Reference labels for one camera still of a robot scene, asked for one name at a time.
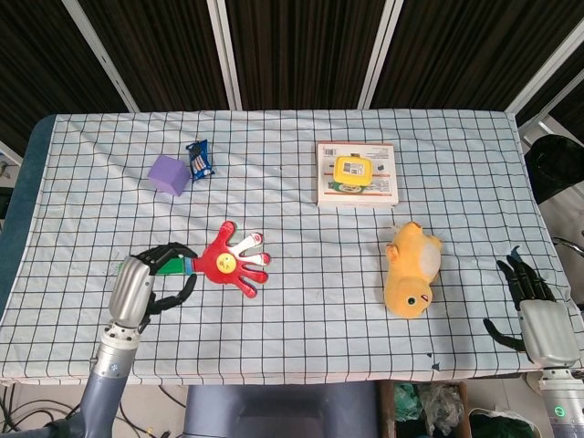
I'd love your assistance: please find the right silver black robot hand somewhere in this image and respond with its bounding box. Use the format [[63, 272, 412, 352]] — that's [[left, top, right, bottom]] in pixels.
[[483, 248, 584, 370]]

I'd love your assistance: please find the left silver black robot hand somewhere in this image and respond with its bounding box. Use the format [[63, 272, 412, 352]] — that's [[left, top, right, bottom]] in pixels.
[[108, 241, 200, 334]]

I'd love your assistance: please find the red hand clapper toy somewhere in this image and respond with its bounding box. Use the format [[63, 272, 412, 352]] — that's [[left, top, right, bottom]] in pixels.
[[152, 220, 272, 300]]

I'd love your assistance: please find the dark green bag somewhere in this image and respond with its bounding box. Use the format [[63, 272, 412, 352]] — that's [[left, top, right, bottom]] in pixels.
[[469, 408, 540, 438]]

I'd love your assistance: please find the purple foam cube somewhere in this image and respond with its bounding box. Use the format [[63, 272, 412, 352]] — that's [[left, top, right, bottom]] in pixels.
[[148, 154, 191, 198]]

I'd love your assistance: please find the brown cardboard box with bags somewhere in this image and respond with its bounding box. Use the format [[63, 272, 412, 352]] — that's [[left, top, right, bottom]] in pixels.
[[376, 381, 474, 438]]

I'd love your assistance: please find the dark blue padded table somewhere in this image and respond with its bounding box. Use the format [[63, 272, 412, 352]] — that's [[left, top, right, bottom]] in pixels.
[[0, 113, 57, 316]]

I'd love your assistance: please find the yellow plush animal toy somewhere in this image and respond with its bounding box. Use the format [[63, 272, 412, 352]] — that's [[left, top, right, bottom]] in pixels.
[[382, 221, 444, 319]]

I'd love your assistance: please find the blue cookie packet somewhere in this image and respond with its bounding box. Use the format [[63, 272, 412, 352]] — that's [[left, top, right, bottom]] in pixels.
[[185, 139, 215, 183]]

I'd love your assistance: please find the black plastic bag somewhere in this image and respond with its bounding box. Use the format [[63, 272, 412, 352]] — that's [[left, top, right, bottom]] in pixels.
[[523, 134, 584, 205]]

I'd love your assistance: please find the white black checkered tablecloth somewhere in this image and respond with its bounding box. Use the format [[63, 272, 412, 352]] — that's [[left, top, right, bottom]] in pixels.
[[0, 109, 584, 387]]

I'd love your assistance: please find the white flat cardboard box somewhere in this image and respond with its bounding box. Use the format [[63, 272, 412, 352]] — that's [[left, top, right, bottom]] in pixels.
[[316, 141, 400, 207]]

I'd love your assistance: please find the green tub with yellow lid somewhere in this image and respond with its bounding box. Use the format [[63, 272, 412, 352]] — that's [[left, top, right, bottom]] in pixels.
[[327, 155, 375, 194]]

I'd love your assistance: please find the black metal chair frame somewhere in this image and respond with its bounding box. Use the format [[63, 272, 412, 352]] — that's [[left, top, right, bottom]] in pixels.
[[551, 235, 584, 257]]

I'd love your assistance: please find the black floor cable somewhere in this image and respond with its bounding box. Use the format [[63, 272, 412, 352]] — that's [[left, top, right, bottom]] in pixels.
[[113, 385, 188, 438]]

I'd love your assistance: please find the white double frame post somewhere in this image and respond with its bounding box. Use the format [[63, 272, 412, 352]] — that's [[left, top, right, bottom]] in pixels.
[[207, 0, 243, 110]]

